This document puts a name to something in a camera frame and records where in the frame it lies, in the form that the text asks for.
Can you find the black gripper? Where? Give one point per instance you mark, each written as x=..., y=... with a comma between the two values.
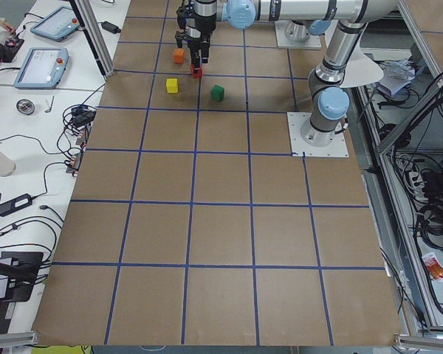
x=199, y=24

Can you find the red wooden block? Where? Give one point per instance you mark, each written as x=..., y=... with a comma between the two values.
x=196, y=71

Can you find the orange wooden block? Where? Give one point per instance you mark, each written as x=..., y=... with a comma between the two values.
x=179, y=56

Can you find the yellow wooden block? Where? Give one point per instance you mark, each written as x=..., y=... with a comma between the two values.
x=172, y=85

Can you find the green wooden block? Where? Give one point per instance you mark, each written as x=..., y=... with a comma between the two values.
x=217, y=93

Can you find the small black adapter top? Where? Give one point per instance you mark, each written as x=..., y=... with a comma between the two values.
x=110, y=27

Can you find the far teach pendant tablet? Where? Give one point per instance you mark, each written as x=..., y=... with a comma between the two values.
x=58, y=25

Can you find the teach pendant tablet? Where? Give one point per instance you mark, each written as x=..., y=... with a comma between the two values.
x=42, y=68
x=58, y=25

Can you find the near teach pendant tablet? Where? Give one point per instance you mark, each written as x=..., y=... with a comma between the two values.
x=42, y=68

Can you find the silver allen key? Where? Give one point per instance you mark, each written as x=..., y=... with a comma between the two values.
x=49, y=105

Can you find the brown paper mat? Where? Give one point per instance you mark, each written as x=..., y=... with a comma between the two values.
x=192, y=223

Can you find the round metal tin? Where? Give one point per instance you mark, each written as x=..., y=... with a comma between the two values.
x=25, y=106

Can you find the black red joystick box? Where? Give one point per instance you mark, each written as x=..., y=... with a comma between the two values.
x=9, y=49

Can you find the black power adapter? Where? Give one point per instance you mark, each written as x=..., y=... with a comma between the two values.
x=15, y=204

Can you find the white power strip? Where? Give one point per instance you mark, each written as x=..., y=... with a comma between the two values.
x=416, y=184

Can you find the black monitor stand base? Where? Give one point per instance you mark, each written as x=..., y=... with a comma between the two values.
x=18, y=274

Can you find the red snack packet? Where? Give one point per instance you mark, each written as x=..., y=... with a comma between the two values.
x=433, y=266

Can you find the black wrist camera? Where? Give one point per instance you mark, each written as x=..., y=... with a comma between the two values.
x=183, y=13

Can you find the aluminium frame post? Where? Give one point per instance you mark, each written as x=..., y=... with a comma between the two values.
x=86, y=18

